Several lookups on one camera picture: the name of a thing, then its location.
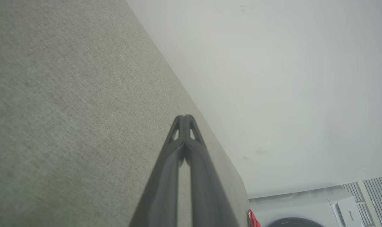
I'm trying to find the grey fabric sofa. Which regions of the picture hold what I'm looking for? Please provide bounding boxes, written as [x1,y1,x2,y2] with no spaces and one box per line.
[0,0,250,227]

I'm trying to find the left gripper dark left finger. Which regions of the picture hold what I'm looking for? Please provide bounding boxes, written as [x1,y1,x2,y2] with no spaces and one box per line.
[129,115,186,227]

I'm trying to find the white washing machine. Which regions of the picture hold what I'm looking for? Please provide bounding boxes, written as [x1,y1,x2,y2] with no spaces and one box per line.
[248,185,376,227]

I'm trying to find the dark round washing machine door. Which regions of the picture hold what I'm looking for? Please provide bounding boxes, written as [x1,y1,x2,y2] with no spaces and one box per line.
[266,217,325,227]

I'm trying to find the white slatted vent grille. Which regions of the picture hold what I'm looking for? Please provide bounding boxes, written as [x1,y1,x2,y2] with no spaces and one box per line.
[341,175,382,227]

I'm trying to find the red and white jersey garment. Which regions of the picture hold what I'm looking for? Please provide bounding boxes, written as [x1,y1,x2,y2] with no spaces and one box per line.
[248,209,261,227]

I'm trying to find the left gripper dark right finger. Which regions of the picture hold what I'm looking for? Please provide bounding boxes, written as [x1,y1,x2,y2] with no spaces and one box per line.
[185,114,242,227]

